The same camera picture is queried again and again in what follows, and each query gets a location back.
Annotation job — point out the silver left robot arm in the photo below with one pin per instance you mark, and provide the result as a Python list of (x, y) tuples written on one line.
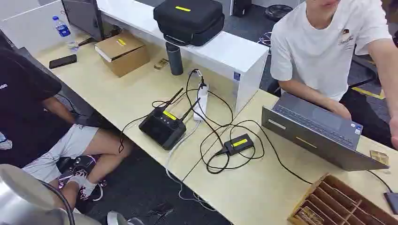
[(18, 198)]

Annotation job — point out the dark monitor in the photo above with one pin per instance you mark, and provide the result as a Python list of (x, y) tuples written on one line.
[(84, 17)]

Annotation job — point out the white power strip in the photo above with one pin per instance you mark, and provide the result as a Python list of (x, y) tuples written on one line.
[(202, 105)]

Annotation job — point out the dark grey tumbler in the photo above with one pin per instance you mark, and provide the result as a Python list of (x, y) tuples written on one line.
[(175, 60)]

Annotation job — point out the black computer tower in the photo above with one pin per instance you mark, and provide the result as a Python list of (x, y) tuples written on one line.
[(241, 7)]

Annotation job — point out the white rounded robot shell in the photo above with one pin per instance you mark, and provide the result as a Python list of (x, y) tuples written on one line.
[(116, 219)]

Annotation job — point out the black controller with antennas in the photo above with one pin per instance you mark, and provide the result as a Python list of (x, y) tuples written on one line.
[(161, 129)]

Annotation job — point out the black plug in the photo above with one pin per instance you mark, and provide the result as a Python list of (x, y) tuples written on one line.
[(202, 84)]

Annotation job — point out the black smartphone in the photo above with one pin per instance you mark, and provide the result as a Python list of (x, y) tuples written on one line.
[(62, 61)]

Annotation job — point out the person in white shirt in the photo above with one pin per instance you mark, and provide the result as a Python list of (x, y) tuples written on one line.
[(311, 46)]

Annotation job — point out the small brown packet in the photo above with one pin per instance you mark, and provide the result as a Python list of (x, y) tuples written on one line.
[(161, 63)]

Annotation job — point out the dark flat device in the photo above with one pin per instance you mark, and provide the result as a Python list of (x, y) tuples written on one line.
[(392, 203)]

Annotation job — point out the cardboard box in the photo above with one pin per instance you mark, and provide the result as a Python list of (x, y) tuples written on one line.
[(124, 54)]

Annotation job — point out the plastic water bottle blue label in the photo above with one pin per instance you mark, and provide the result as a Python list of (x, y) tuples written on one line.
[(63, 31)]

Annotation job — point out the person in black shirt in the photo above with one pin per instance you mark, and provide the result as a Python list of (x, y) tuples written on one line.
[(25, 118)]

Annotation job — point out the black carry case yellow label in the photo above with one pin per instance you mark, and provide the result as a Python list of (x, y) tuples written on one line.
[(189, 21)]

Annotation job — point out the wooden card box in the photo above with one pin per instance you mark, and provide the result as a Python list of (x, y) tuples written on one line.
[(342, 202)]

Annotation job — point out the white divider panel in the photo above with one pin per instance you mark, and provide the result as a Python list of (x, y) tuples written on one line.
[(28, 28)]

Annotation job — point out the white desk partition cabinet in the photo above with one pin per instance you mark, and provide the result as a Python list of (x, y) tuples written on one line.
[(224, 52)]

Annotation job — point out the printed cards stack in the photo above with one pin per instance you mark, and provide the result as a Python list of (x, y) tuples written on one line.
[(307, 217)]

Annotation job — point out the black power adapter yellow label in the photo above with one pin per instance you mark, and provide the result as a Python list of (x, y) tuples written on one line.
[(238, 143)]

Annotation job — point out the grey laptop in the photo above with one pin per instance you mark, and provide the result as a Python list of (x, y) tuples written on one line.
[(311, 139)]

